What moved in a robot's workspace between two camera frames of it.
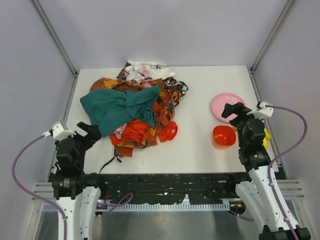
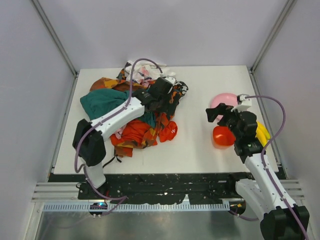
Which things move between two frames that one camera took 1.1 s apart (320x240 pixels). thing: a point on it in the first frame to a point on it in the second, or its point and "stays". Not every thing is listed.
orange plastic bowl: x=224 y=136 stays
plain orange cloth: x=135 y=130 stays
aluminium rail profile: x=291 y=190 stays
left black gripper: x=88 y=133 to x=164 y=100
